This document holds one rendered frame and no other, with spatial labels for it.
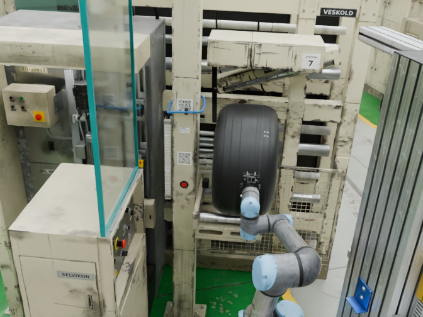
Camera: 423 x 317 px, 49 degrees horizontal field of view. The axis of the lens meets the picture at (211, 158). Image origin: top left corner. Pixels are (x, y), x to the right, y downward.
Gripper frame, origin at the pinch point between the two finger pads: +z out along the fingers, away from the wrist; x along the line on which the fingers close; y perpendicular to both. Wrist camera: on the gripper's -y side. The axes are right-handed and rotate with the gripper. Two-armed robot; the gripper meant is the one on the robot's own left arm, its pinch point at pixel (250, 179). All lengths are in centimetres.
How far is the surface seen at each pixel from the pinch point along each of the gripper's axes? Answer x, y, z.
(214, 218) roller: 16.5, -32.4, 17.7
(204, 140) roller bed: 28, -4, 62
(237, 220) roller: 4.3, -32.3, 17.7
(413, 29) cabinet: -202, 34, 433
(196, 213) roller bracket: 26.4, -28.7, 14.8
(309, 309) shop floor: -49, -119, 60
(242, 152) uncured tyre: 4.6, 11.5, 4.5
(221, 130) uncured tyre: 15.4, 19.0, 12.8
